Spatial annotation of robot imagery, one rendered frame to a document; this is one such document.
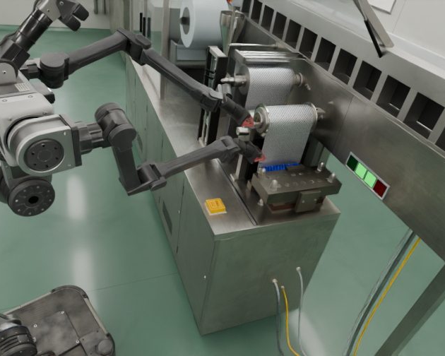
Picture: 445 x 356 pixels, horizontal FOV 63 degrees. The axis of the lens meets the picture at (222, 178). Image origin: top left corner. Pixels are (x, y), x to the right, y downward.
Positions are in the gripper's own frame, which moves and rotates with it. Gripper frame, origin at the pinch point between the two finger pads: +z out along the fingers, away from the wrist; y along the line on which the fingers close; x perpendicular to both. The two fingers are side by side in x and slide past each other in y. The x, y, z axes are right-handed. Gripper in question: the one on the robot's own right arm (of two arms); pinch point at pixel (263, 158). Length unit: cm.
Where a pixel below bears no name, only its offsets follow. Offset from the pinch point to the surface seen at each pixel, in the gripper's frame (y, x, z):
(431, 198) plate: 61, 34, 16
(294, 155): 0.2, 8.2, 15.2
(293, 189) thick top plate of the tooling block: 19.1, -0.9, 8.4
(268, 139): 0.3, 9.1, -5.4
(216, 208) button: 12.8, -26.2, -15.7
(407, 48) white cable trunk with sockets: -169, 124, 227
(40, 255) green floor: -61, -148, -45
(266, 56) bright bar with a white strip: -30.7, 36.4, -11.1
